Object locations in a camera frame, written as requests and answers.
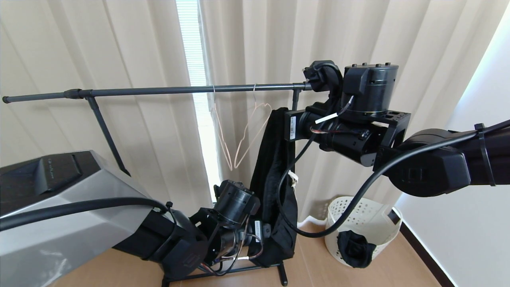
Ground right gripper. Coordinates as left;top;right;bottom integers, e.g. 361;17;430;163
285;103;377;166

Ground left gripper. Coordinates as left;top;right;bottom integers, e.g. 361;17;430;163
218;218;273;259

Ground black shorts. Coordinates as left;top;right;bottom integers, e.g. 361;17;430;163
247;107;300;268

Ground pink clothes hanger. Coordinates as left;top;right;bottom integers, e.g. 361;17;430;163
234;84;273;169
210;86;234;171

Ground white laundry basket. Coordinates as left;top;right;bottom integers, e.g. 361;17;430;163
325;195;403;267

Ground black clothes rack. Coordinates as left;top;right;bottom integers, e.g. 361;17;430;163
2;83;314;287

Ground black garment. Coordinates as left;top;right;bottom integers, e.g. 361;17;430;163
337;230;377;268

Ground beige curtain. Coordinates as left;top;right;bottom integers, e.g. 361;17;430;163
0;0;214;219
198;0;510;232

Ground window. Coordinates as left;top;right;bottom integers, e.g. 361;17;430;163
175;0;222;193

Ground black cable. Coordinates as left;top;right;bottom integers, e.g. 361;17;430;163
276;120;510;238
0;197;170;232

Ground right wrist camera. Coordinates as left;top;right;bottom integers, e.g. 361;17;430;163
303;61;344;98

